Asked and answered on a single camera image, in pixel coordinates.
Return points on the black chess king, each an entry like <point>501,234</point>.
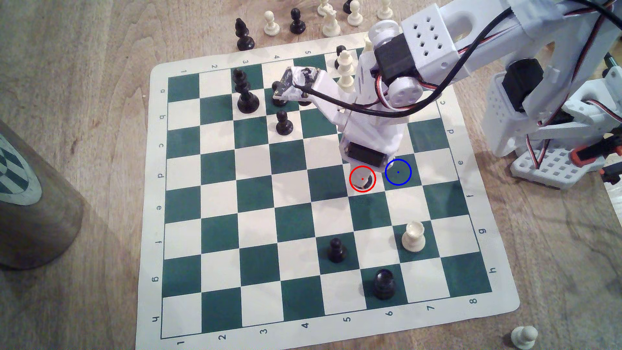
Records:
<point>247,99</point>

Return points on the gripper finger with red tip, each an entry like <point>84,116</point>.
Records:
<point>358,177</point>

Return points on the white chess rook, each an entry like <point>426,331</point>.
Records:
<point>413,238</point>
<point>366,44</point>

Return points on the green white chess mat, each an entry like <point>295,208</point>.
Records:
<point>291,194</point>

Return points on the black chess piece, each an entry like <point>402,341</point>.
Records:
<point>347,6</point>

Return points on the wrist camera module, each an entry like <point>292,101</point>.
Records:
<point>294,81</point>

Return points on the orange black clamp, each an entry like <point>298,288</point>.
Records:
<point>590,153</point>

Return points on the white chess piece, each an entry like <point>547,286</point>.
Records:
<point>324,7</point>

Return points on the white chess knight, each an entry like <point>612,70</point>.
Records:
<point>332,26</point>

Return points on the black chess bishop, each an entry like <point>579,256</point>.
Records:
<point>245,38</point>

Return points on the white chess queen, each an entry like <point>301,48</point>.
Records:
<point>346,73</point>

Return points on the black chess rook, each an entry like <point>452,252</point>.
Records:
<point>384,286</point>

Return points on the white chess pawn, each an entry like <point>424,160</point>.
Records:
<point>524,337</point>
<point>271,26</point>
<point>385,10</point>
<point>355,16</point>

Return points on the white paper sheet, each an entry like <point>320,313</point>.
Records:
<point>616,204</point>

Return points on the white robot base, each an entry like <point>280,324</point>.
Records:
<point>500,131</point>

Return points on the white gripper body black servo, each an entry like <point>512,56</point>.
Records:
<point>365,151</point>

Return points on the black chess pawn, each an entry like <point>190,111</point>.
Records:
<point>370,183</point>
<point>284,125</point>
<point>297,23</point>
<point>339,51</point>
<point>337,252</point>
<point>278,100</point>

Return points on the brown tube with chess emblem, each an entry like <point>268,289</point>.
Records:
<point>34,214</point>

